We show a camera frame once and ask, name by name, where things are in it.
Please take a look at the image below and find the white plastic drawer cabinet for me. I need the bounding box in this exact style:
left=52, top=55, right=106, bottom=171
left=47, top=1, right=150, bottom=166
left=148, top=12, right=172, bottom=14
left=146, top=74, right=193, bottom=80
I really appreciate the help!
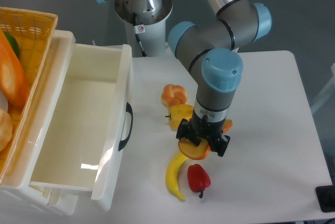
left=1, top=30, right=78, bottom=215

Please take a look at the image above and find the braided bread roll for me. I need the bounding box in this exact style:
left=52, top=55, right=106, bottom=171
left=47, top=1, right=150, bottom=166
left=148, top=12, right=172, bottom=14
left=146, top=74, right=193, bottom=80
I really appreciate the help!
left=161, top=84, right=188, bottom=108

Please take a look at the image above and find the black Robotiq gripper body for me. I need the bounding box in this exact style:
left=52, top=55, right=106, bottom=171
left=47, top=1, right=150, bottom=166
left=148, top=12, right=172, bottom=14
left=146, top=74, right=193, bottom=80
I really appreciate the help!
left=190, top=108, right=225, bottom=146

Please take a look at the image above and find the black device at edge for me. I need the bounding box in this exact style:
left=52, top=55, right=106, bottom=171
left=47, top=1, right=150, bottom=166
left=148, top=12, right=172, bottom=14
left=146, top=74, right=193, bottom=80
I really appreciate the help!
left=315, top=185, right=334, bottom=212

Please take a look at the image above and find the round bread bun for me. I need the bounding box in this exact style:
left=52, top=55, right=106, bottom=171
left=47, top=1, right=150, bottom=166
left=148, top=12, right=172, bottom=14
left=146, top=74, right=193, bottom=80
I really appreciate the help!
left=0, top=109, right=13, bottom=151

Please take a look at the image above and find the yellow plastic banana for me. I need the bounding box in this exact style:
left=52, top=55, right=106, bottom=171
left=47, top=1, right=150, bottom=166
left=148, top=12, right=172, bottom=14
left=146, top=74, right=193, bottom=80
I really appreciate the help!
left=165, top=151, right=188, bottom=202

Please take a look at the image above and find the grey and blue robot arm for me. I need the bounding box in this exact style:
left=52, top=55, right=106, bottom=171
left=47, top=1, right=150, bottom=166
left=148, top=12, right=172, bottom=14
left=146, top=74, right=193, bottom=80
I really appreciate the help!
left=96, top=0, right=272, bottom=156

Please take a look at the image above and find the open upper white drawer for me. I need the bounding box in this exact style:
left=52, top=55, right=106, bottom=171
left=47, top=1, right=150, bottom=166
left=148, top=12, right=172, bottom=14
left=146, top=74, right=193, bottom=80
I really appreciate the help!
left=30, top=44, right=132, bottom=211

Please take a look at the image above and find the orange baguette loaf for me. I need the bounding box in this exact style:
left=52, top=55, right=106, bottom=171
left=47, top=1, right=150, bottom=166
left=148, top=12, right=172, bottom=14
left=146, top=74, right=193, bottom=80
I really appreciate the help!
left=1, top=30, right=30, bottom=106

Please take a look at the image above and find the red bell pepper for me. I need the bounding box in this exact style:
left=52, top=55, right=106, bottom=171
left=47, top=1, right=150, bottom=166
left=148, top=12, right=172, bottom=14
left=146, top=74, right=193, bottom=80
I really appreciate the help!
left=187, top=164, right=211, bottom=198

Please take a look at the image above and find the yellow woven basket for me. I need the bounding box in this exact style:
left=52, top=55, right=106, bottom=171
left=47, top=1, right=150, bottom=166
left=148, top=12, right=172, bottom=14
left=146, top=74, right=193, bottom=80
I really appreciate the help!
left=1, top=7, right=58, bottom=178

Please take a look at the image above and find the orange-crusted bread slice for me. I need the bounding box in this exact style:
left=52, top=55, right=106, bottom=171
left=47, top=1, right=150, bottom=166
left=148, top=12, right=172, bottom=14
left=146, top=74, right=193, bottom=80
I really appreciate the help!
left=177, top=119, right=233, bottom=161

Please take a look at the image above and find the black drawer handle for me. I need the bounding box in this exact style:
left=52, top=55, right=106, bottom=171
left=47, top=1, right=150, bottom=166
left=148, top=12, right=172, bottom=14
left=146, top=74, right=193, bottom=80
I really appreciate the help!
left=118, top=102, right=133, bottom=151

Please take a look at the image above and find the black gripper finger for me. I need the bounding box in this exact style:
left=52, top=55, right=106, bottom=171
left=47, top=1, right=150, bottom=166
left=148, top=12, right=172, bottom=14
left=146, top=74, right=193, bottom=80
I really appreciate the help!
left=176, top=119, right=193, bottom=141
left=208, top=134, right=230, bottom=157

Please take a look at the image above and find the green vegetable in basket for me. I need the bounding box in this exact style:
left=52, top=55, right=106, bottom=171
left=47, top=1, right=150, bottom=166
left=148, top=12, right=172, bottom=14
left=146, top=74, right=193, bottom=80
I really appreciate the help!
left=4, top=31, right=20, bottom=59

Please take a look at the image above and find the yellow bell pepper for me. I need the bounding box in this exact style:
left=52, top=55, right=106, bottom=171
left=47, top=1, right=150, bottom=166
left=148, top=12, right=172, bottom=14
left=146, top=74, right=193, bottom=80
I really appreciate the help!
left=165, top=104, right=193, bottom=130

